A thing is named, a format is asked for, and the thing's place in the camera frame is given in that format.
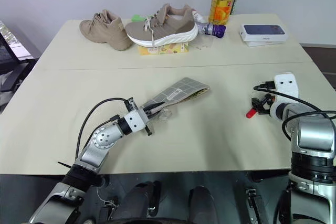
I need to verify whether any white plastic packet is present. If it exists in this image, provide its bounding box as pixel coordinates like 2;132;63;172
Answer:
191;10;205;24

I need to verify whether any yellow printed cardboard box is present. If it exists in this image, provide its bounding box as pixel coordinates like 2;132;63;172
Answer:
138;41;190;56

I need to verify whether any beige high-top shoe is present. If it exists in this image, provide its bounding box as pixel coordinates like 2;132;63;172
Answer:
79;9;133;51

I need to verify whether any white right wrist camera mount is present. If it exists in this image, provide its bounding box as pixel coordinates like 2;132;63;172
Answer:
273;71;300;99

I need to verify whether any beige sneaker with white sole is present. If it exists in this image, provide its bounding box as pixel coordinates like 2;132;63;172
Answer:
125;3;199;48

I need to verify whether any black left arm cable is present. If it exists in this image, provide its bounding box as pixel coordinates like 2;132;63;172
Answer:
75;98;130;167

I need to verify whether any white and blue phone box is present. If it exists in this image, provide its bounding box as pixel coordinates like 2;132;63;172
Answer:
240;24;288;48

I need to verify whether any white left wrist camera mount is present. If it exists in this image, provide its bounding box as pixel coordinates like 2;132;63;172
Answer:
123;110;149;133

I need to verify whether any green plastic item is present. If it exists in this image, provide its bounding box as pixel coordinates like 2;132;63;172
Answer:
131;14;148;23

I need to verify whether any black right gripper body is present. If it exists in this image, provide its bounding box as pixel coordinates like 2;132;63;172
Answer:
256;94;276;116

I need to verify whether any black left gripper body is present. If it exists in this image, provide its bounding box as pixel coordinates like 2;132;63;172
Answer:
124;97;154;137

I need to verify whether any clear plastic bag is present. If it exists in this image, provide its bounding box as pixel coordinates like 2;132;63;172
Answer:
194;36;215;50

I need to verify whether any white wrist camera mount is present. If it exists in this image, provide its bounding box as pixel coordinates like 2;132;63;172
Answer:
123;110;149;133
273;71;300;99

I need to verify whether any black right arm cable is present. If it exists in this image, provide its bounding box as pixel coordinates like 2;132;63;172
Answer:
253;82;336;141

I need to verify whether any small clear plastic object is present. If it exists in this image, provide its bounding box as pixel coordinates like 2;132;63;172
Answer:
156;107;174;123

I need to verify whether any silver bottle with purple cap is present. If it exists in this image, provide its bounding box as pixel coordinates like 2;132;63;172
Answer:
196;21;228;38

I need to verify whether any grey grid fabric pouch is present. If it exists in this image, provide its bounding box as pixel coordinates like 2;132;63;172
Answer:
140;77;211;112

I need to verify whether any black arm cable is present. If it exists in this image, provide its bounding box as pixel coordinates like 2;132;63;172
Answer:
75;98;130;167
253;82;336;141

